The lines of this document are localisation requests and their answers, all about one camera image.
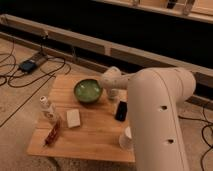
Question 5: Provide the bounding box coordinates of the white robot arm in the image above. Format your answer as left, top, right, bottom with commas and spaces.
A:
99, 67, 196, 171

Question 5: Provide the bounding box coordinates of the green ceramic bowl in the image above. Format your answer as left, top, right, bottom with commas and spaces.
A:
73, 79, 103, 103

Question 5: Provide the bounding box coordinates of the white rectangular block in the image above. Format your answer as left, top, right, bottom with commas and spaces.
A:
67, 109, 81, 128

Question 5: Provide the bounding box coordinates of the white paper cup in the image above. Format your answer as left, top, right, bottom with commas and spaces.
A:
119, 127, 133, 150

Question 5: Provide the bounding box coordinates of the small white bottle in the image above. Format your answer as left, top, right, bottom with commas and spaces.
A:
39, 96, 59, 125

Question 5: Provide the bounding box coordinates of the brown snack bar wrapper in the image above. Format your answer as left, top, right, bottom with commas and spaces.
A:
44, 121, 61, 146

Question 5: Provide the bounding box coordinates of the dark power adapter box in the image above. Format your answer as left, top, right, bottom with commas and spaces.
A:
19, 60, 36, 73

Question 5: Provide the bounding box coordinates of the wooden baseboard rail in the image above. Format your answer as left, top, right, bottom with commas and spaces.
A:
0, 14, 213, 100

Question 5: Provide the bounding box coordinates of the black floor cable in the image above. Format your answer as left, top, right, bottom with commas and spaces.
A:
0, 33, 72, 128

